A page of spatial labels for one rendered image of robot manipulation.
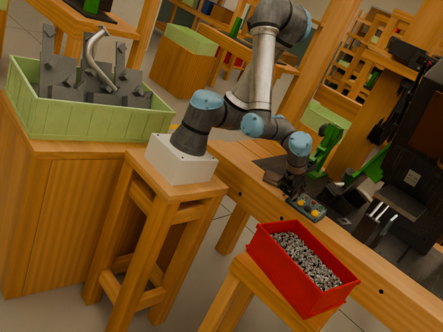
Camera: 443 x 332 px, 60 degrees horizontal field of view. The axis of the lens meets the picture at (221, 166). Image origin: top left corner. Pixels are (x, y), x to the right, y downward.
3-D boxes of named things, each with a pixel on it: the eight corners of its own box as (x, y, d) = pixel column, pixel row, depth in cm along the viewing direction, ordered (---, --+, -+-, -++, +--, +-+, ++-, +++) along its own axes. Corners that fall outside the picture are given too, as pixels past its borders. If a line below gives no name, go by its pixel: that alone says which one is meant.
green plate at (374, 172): (365, 192, 159) (405, 157, 148) (351, 177, 161) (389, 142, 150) (373, 187, 168) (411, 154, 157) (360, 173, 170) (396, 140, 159)
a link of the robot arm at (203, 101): (177, 115, 149) (190, 83, 144) (203, 120, 158) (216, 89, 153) (192, 130, 141) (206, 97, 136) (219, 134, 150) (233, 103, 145)
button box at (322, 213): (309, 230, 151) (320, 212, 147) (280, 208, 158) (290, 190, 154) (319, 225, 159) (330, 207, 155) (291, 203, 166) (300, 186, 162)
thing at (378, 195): (411, 225, 133) (416, 218, 131) (370, 197, 140) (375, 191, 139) (432, 203, 163) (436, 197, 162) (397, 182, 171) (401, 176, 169)
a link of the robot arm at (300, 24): (200, 114, 157) (276, -11, 131) (227, 120, 167) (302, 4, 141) (213, 134, 150) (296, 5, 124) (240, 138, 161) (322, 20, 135)
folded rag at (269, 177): (283, 183, 172) (287, 178, 171) (283, 190, 165) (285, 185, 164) (264, 173, 173) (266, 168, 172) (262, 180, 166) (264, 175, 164)
